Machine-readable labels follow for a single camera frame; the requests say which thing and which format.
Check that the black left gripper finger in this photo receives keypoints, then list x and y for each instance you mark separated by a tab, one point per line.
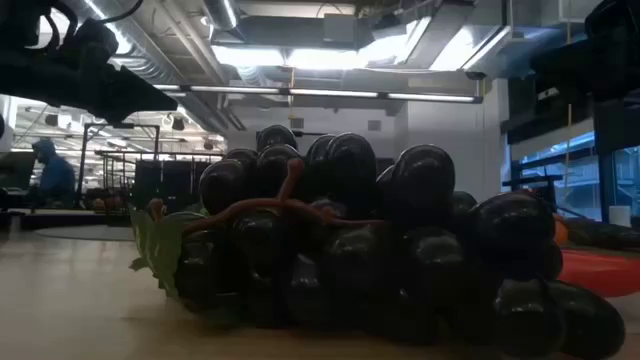
140	100

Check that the orange tangerine bunch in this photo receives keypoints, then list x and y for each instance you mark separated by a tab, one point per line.
561	232

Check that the orange carrot with green leaves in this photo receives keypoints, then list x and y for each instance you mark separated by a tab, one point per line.
600	272

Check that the dark grape bunch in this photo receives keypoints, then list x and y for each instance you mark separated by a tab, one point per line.
350	260

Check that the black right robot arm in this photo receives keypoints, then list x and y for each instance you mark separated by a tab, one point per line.
617	17

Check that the person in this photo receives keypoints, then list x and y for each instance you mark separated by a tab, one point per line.
55	175

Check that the dark monitor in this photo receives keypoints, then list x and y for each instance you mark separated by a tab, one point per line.
15	172

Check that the grey round mat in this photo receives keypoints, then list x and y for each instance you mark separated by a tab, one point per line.
85	233

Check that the white cup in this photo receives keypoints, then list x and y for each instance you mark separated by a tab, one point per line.
620	217

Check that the long ceiling light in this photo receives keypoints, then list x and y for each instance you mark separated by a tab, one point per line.
330	93

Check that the round silver air duct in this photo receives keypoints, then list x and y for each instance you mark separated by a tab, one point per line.
220	12

